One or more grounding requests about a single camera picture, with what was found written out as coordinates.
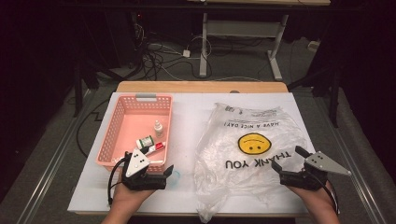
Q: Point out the clear smiley plastic bag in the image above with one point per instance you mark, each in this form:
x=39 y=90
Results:
x=249 y=183

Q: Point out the white-framed desk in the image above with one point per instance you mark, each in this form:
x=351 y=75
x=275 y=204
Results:
x=203 y=46

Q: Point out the black stand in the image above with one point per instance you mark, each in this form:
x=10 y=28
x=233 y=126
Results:
x=77 y=93
x=334 y=102

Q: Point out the white board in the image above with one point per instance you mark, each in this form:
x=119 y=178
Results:
x=183 y=124

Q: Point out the person's left hand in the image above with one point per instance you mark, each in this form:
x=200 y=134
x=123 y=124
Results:
x=129 y=196

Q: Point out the small white dropper bottle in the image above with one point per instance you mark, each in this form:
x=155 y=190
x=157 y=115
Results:
x=158 y=129

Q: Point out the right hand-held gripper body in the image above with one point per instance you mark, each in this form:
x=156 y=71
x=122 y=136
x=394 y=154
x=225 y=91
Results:
x=320 y=163

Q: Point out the pink plastic basket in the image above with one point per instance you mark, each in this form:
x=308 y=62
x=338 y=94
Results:
x=134 y=124

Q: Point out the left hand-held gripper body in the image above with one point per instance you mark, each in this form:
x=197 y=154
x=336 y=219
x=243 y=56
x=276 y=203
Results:
x=137 y=161

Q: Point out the person's right hand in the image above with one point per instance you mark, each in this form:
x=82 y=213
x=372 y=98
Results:
x=319 y=199

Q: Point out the white power adapter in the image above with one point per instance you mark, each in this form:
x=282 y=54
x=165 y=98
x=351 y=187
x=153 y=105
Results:
x=186 y=53

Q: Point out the metal floor rail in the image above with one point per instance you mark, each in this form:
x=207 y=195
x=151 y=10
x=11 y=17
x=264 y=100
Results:
x=49 y=168
x=358 y=174

